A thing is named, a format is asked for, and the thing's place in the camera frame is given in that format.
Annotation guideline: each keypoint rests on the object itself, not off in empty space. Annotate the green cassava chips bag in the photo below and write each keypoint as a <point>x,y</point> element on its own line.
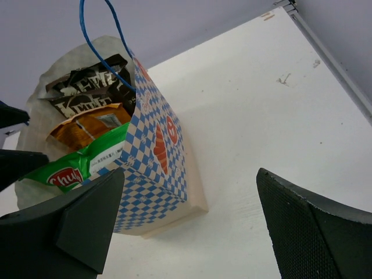
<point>74,168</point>

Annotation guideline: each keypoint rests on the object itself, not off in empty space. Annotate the brown kettle chips bag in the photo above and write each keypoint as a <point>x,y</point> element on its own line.
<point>70,106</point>
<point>88,79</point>

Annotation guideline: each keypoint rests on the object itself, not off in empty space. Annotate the aluminium table edge frame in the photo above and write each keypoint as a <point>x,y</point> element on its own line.
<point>338,70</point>

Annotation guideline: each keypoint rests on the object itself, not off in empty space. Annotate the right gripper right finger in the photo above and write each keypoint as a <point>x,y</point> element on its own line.
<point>313,236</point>

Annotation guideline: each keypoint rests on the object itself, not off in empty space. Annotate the orange chips bag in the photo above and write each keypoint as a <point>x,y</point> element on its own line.
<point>82,129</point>

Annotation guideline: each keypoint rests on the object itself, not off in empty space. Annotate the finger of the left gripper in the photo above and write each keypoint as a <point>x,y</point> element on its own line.
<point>11,116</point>
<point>16,164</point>

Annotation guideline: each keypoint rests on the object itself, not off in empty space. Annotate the blue checkered paper bag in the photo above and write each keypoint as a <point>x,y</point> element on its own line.
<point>162,187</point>

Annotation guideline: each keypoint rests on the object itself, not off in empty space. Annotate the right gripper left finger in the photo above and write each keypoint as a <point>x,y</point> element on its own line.
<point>64,237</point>

